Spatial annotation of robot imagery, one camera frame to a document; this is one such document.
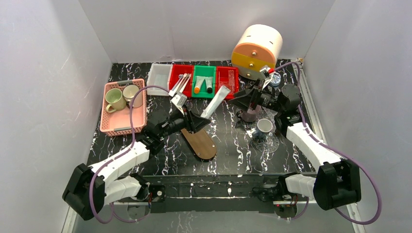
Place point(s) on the green ceramic mug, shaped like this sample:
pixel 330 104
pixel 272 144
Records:
pixel 115 100

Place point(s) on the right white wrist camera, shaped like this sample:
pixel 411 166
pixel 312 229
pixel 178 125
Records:
pixel 267 77

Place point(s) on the red holder bin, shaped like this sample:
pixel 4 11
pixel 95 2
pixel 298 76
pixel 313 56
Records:
pixel 219 71

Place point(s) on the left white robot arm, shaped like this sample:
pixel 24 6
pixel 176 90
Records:
pixel 90 188

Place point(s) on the clear oval acrylic tray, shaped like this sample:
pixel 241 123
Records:
pixel 264 141

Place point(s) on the white blue-handled mug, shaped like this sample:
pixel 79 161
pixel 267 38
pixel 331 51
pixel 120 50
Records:
pixel 263 128

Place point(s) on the round drawer cabinet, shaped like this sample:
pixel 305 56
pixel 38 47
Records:
pixel 259 46

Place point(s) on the orange cap toothpaste tube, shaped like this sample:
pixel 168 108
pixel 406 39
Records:
pixel 198 85

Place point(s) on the blue white small jar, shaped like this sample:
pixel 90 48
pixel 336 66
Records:
pixel 276 80

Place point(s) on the brown oval wooden tray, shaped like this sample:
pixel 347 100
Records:
pixel 201 144

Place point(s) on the pink plastic basket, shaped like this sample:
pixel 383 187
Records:
pixel 116 117

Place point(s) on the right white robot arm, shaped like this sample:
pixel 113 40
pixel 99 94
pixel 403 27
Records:
pixel 337 182

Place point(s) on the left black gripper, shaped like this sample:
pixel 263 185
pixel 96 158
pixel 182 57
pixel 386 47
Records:
pixel 188 118

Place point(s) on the aluminium side rail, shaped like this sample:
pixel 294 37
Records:
pixel 352 209

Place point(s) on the white plastic bin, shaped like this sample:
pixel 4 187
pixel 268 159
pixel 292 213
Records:
pixel 159 75

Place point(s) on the black cap toothpaste tube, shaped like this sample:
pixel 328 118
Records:
pixel 209 84

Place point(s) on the white toothbrush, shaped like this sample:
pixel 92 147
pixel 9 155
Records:
pixel 177 85
pixel 184 84

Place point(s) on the cream ceramic mug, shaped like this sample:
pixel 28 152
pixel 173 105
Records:
pixel 129 93

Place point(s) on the black front base bar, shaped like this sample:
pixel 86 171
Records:
pixel 220 193

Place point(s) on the green toothpaste bin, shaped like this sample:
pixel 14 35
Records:
pixel 203 83

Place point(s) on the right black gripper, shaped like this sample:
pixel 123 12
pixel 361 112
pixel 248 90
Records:
pixel 251 97

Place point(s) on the purple ceramic mug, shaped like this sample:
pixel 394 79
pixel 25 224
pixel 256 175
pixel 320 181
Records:
pixel 249 116

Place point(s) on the clear acrylic holder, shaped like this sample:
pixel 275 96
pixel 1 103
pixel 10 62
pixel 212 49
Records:
pixel 227 78

